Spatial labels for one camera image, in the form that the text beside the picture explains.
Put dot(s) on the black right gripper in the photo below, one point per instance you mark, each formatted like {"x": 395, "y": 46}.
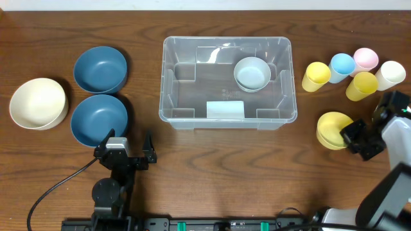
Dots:
{"x": 354, "y": 135}

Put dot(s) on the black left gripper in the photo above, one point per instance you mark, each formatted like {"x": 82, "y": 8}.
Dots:
{"x": 127, "y": 161}

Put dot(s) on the yellow plastic cup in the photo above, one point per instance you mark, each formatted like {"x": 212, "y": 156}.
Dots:
{"x": 363, "y": 84}
{"x": 317, "y": 74}

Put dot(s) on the pale grey small bowl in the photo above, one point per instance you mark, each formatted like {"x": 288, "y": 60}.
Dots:
{"x": 252, "y": 74}

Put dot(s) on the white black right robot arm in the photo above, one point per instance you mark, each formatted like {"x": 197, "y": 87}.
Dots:
{"x": 387, "y": 135}

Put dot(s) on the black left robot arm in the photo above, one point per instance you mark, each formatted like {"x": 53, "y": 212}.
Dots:
{"x": 112, "y": 195}

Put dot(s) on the blue bowl near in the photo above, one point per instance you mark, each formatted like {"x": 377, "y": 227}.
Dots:
{"x": 95, "y": 116}

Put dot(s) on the blue bowl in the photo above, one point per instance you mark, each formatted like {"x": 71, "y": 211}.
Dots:
{"x": 95, "y": 116}
{"x": 101, "y": 70}

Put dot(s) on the cream plastic cup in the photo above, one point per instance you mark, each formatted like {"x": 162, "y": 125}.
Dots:
{"x": 390, "y": 74}

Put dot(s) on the light blue plastic cup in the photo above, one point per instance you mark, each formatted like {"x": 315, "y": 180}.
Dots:
{"x": 341, "y": 66}

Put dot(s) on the pink plastic cup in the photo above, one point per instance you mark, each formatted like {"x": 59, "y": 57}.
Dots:
{"x": 365, "y": 60}

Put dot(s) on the blue bowl far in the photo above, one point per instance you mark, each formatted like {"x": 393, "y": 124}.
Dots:
{"x": 101, "y": 70}

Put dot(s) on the clear plastic storage bin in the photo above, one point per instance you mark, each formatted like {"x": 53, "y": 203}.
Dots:
{"x": 199, "y": 90}

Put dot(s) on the cream large bowl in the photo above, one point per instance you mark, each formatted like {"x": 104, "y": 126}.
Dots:
{"x": 39, "y": 104}

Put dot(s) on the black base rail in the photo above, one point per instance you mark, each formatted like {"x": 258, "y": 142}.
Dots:
{"x": 165, "y": 224}

